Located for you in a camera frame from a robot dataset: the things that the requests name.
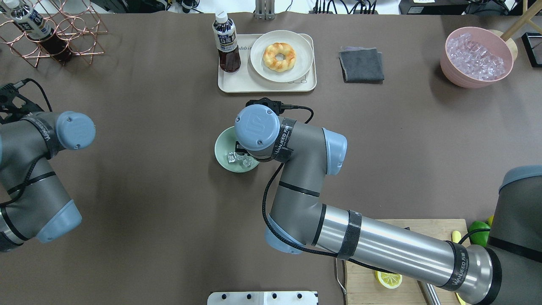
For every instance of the cream serving tray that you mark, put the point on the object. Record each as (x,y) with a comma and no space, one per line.
(247,80)

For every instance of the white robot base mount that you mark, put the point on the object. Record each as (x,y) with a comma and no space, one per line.
(293,297)

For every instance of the dark drink bottle white cap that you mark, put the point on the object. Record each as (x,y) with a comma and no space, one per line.
(224,30)

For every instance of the half lemon slice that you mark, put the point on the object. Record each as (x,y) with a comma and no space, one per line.
(389,280)

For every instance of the white round plate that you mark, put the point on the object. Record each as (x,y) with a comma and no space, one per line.
(304,53)

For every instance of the green lime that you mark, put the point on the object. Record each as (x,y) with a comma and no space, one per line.
(479,238)

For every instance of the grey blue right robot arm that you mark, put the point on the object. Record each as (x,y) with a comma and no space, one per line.
(505,271)

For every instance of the clear ice cubes pile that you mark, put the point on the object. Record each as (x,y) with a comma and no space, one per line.
(474,59)

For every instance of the copper wire bottle rack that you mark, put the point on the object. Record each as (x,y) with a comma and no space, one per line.
(79,22)

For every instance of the green ceramic bowl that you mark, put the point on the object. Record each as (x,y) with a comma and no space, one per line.
(225,143)

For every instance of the pink bowl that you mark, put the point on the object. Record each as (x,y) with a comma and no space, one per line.
(495,46)

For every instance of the grey folded cloth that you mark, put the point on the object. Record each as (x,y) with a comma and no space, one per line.
(361,65)

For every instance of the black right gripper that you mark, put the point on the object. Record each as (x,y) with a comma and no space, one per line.
(240,148)

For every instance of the bottle in rack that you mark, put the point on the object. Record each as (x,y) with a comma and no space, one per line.
(37,29)

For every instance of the bamboo cutting board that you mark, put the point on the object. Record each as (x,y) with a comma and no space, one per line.
(361,285)

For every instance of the black framed tray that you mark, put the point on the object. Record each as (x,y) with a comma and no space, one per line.
(533,45)

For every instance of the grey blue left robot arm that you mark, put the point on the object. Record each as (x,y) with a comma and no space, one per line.
(39,205)

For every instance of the glazed donut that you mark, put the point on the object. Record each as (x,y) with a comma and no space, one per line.
(279,57)

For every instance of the round wooden stand base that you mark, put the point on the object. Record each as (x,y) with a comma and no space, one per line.
(528,12)

